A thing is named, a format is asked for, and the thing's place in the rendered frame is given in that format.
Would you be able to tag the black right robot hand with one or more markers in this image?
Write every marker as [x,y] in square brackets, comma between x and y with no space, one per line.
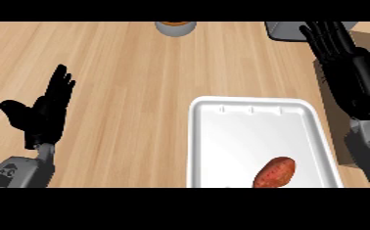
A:
[344,77]

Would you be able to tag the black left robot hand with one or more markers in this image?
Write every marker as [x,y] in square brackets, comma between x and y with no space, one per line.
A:
[46,116]

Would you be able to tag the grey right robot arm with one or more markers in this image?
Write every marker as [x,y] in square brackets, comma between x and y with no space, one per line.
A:
[360,146]

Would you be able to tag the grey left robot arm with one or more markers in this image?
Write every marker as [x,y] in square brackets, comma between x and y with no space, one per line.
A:
[30,168]

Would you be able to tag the brown cardboard box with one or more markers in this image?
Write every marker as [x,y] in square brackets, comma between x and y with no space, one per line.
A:
[336,116]

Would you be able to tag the white foam tray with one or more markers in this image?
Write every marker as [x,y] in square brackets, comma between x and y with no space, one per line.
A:
[251,136]

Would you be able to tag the reddish-brown sweet potato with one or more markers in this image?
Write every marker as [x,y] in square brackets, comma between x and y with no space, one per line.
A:
[276,173]

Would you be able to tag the grey flat appliance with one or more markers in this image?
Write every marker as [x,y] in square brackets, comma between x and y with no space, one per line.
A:
[288,31]

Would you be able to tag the grey cup with orange top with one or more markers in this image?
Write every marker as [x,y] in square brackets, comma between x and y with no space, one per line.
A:
[176,28]

